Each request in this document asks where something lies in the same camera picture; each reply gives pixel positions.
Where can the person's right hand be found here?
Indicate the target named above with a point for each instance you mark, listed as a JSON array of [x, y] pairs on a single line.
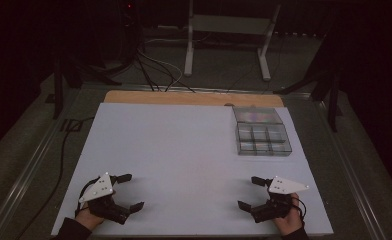
[[290, 222]]

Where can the dark device with red light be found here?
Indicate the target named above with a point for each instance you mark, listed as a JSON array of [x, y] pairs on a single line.
[[129, 20]]

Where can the white table mat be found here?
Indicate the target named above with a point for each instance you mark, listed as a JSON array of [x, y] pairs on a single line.
[[177, 160]]

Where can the white metal stand frame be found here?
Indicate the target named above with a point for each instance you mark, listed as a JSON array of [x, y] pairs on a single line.
[[229, 25]]

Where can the black tripod stand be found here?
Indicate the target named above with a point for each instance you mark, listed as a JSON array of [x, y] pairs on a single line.
[[59, 90], [332, 96]]

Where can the person's left hand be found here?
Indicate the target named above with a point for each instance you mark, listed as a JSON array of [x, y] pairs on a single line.
[[88, 219]]

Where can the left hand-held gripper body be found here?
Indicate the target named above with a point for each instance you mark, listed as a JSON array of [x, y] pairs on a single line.
[[99, 190]]

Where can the clear plastic compartment box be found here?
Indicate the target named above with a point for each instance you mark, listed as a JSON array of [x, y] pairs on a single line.
[[262, 136]]

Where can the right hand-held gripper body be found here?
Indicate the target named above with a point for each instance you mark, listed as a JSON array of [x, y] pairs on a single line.
[[284, 186]]

